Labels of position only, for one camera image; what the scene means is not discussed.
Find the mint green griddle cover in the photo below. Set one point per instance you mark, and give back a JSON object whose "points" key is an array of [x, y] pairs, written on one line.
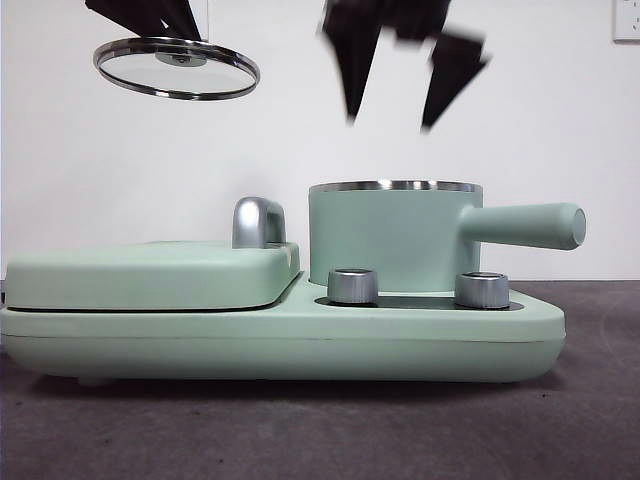
{"points": [[150, 275]]}

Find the black control panel plate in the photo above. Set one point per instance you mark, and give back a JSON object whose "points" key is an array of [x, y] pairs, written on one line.
{"points": [[425, 302]]}

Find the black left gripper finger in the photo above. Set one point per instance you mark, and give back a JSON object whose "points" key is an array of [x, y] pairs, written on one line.
{"points": [[180, 17], [125, 10]]}

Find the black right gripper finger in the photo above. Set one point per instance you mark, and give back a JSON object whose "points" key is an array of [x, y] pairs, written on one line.
{"points": [[452, 75], [355, 60]]}

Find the mint green breakfast machine base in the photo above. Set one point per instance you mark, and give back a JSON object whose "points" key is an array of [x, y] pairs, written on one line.
{"points": [[200, 340]]}

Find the glass lid with green knob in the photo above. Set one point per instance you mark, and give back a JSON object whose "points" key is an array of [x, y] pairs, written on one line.
{"points": [[180, 59]]}

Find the silver control knob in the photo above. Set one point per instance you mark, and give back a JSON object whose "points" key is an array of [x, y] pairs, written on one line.
{"points": [[481, 291], [352, 287]]}

